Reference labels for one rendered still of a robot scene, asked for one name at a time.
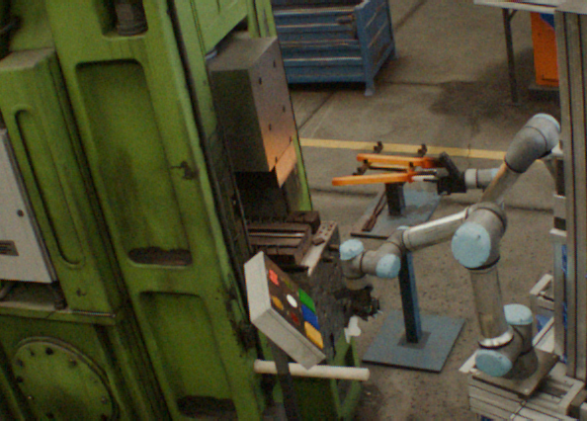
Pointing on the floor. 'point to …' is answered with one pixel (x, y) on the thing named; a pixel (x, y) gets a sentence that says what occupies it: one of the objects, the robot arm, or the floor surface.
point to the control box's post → (286, 382)
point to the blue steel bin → (334, 40)
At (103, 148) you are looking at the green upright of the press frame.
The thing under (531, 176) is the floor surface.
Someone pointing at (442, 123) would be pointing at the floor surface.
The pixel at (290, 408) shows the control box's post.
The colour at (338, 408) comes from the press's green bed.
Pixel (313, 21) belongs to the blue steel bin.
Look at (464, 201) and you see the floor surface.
